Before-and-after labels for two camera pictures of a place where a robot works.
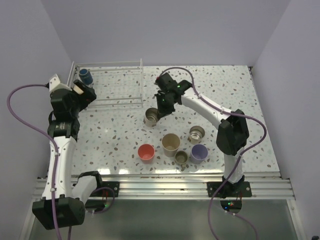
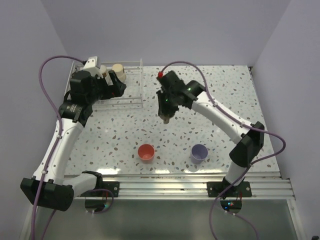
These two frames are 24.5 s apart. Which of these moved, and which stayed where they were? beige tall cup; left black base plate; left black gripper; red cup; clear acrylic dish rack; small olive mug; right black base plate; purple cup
Moved: beige tall cup; left black gripper; small olive mug
Stayed: left black base plate; purple cup; clear acrylic dish rack; red cup; right black base plate
